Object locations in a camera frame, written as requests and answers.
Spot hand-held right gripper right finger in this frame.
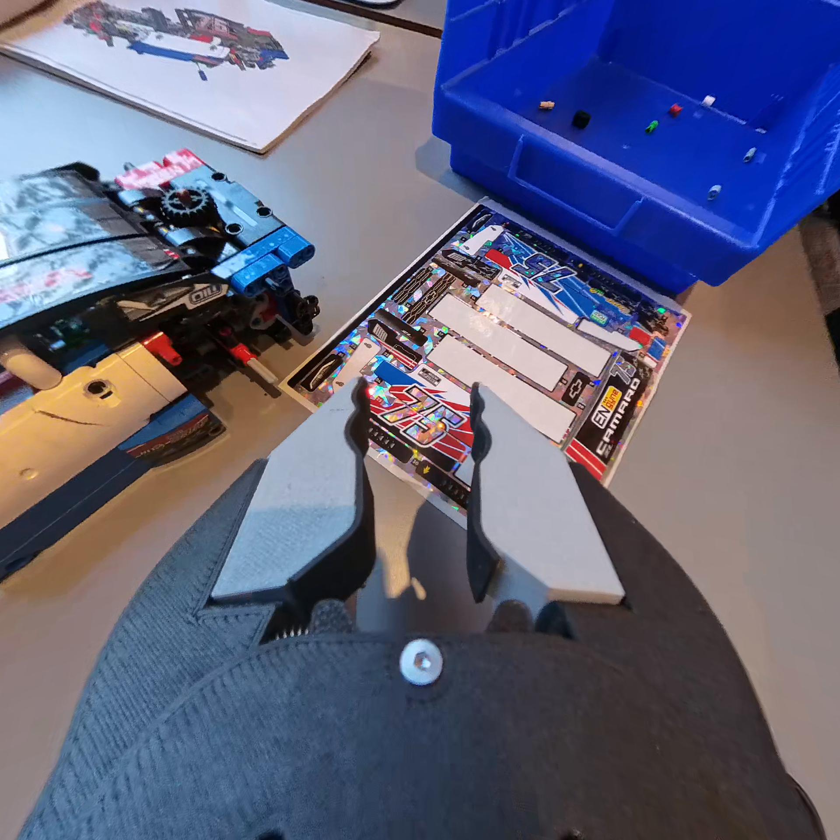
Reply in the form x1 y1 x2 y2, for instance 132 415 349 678
465 382 626 619

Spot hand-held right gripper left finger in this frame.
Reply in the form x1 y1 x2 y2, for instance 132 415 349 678
210 376 378 605

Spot holographic sticker sheet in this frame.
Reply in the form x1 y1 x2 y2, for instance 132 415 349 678
281 197 693 529

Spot toy brick car model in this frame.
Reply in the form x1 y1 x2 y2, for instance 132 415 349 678
0 147 322 581

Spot grey desk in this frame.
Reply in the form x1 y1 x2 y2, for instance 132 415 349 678
0 13 840 815

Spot blue storage bin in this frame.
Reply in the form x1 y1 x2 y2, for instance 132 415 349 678
432 0 840 295

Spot open instruction booklet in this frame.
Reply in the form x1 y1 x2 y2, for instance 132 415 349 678
0 0 382 155

